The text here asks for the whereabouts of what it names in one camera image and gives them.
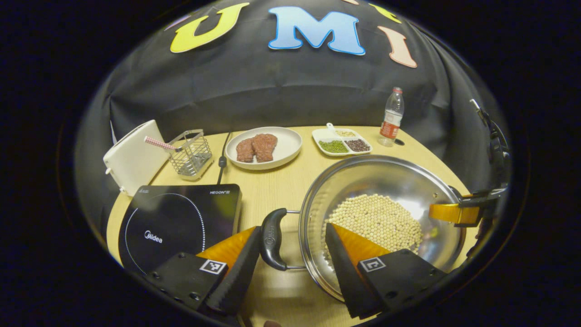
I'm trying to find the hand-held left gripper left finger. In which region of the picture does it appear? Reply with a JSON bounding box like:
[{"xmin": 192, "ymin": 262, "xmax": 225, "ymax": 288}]
[{"xmin": 145, "ymin": 226, "xmax": 263, "ymax": 317}]

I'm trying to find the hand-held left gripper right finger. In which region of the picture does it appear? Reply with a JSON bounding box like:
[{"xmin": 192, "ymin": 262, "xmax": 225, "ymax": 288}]
[{"xmin": 325, "ymin": 223, "xmax": 448, "ymax": 320}]

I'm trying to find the stainless steel pot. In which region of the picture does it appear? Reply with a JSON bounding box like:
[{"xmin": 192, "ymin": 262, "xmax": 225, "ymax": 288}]
[{"xmin": 260, "ymin": 154, "xmax": 468, "ymax": 303}]

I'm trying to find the black induction cooktop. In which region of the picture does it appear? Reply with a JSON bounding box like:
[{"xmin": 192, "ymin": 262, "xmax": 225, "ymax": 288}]
[{"xmin": 118, "ymin": 183, "xmax": 242, "ymax": 276}]

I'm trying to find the pile of soybeans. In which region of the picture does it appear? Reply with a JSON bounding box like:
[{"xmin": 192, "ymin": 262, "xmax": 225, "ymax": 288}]
[{"xmin": 323, "ymin": 194, "xmax": 423, "ymax": 265}]

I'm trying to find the clear plastic water bottle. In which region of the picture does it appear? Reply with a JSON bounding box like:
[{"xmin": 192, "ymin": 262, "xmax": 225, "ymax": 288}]
[{"xmin": 378, "ymin": 87, "xmax": 405, "ymax": 147}]

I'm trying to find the brown meat piece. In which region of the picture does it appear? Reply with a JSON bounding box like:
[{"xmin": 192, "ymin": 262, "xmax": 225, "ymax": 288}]
[
  {"xmin": 252, "ymin": 134, "xmax": 278, "ymax": 163},
  {"xmin": 236, "ymin": 138, "xmax": 256, "ymax": 163}
]

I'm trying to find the pile of green beans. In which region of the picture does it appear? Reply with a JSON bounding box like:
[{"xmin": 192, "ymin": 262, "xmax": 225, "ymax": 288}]
[{"xmin": 319, "ymin": 140, "xmax": 348, "ymax": 154}]

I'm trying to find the round white plate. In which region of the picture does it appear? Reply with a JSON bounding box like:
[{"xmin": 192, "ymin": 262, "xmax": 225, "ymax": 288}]
[{"xmin": 225, "ymin": 126, "xmax": 303, "ymax": 171}]

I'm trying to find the white divided dish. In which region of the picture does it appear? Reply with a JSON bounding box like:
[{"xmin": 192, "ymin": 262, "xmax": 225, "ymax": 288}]
[{"xmin": 312, "ymin": 123, "xmax": 373, "ymax": 158}]

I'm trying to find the white toaster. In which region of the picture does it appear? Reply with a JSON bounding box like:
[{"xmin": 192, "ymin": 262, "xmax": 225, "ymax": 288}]
[{"xmin": 103, "ymin": 119, "xmax": 171, "ymax": 197}]

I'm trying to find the black power cable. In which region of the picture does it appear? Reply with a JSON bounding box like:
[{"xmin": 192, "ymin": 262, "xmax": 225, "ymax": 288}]
[{"xmin": 217, "ymin": 132, "xmax": 232, "ymax": 185}]

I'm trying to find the wire mesh utensil basket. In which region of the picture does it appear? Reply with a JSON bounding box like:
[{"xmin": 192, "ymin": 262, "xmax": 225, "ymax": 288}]
[{"xmin": 169, "ymin": 129, "xmax": 214, "ymax": 181}]

